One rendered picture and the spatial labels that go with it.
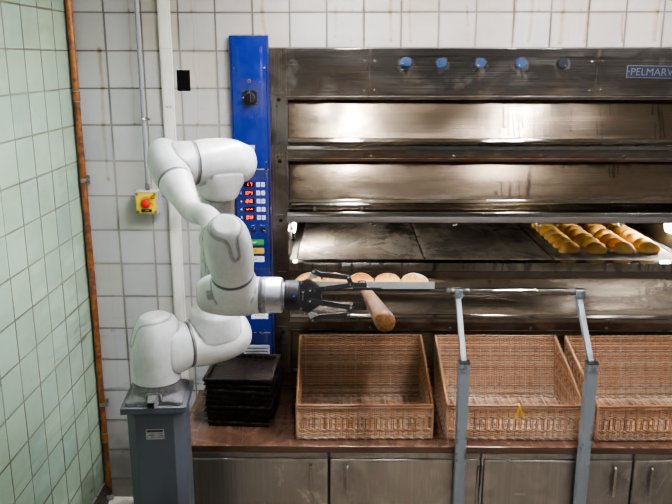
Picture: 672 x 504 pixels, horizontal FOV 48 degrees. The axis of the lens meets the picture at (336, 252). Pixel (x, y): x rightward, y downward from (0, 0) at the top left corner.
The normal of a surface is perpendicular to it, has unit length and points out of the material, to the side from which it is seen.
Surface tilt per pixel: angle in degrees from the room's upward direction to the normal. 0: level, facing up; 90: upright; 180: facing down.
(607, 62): 90
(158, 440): 90
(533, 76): 90
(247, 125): 90
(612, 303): 70
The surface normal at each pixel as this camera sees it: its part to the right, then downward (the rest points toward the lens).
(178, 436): 0.75, 0.17
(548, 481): -0.01, 0.26
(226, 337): 0.52, 0.33
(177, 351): 0.55, 0.11
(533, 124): -0.01, -0.10
